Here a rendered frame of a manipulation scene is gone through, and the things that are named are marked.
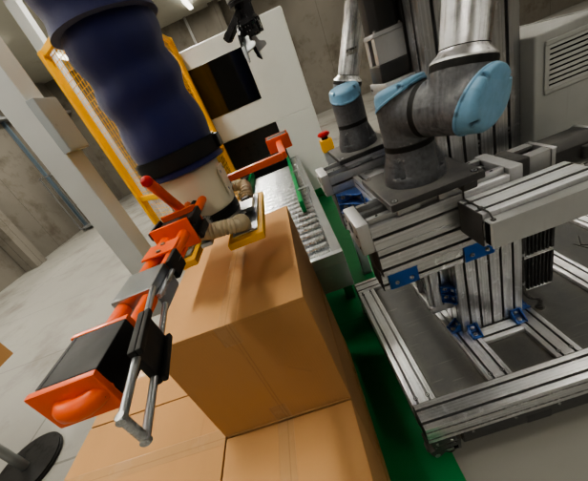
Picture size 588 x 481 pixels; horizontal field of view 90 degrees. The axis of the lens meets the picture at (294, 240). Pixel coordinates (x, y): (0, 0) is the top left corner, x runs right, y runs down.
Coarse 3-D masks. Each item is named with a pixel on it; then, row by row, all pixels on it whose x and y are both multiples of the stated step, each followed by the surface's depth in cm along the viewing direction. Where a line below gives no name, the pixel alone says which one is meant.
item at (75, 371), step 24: (96, 336) 32; (120, 336) 31; (72, 360) 30; (96, 360) 28; (120, 360) 30; (48, 384) 28; (72, 384) 27; (96, 384) 27; (120, 384) 29; (48, 408) 28
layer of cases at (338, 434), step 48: (336, 336) 115; (144, 384) 122; (96, 432) 109; (192, 432) 94; (240, 432) 89; (288, 432) 83; (336, 432) 78; (96, 480) 93; (144, 480) 87; (192, 480) 82; (240, 480) 77; (288, 480) 73; (336, 480) 70; (384, 480) 89
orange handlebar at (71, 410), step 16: (272, 160) 86; (240, 176) 87; (160, 240) 57; (176, 240) 52; (144, 256) 52; (160, 256) 53; (144, 304) 38; (64, 400) 27; (80, 400) 27; (96, 400) 27; (64, 416) 26; (80, 416) 26
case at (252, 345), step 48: (288, 240) 93; (192, 288) 90; (240, 288) 80; (288, 288) 72; (192, 336) 70; (240, 336) 71; (288, 336) 72; (192, 384) 77; (240, 384) 79; (288, 384) 80; (336, 384) 82
